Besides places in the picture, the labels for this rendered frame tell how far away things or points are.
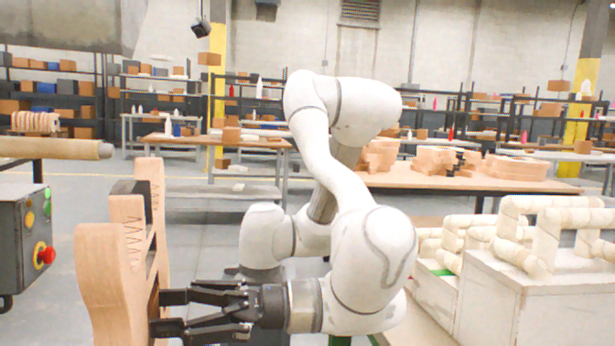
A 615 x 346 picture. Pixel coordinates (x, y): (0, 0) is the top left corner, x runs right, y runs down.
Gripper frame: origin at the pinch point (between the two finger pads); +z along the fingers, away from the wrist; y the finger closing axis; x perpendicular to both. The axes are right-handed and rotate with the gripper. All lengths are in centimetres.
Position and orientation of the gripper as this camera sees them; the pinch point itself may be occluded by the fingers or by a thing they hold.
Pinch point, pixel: (157, 312)
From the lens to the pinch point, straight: 74.2
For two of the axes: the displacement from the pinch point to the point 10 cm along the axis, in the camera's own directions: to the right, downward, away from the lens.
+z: -9.8, -0.2, -1.9
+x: 0.8, -9.4, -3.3
